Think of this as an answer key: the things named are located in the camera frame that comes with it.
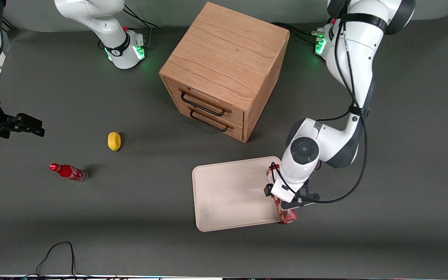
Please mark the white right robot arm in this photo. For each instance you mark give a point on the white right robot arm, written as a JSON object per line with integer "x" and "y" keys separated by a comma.
{"x": 111, "y": 35}

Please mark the yellow lemon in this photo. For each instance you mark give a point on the yellow lemon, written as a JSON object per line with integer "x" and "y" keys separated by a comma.
{"x": 114, "y": 140}

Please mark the red cookie box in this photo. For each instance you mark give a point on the red cookie box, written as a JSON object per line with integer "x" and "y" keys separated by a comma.
{"x": 287, "y": 216}

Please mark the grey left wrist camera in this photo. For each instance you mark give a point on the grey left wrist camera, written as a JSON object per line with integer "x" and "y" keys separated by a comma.
{"x": 300, "y": 201}

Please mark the wooden drawer cabinet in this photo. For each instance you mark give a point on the wooden drawer cabinet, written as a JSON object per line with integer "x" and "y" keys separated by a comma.
{"x": 228, "y": 50}

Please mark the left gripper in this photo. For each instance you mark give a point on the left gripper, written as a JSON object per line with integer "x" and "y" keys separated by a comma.
{"x": 267, "y": 190}

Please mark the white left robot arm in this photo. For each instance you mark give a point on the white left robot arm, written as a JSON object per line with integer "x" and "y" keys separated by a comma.
{"x": 354, "y": 58}

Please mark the white plastic tray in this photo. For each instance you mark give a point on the white plastic tray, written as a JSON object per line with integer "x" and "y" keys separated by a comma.
{"x": 231, "y": 194}

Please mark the red cola bottle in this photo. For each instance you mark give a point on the red cola bottle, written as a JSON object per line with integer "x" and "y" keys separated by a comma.
{"x": 68, "y": 172}

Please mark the wooden drawer front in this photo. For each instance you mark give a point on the wooden drawer front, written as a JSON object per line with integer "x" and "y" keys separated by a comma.
{"x": 224, "y": 130}
{"x": 208, "y": 97}

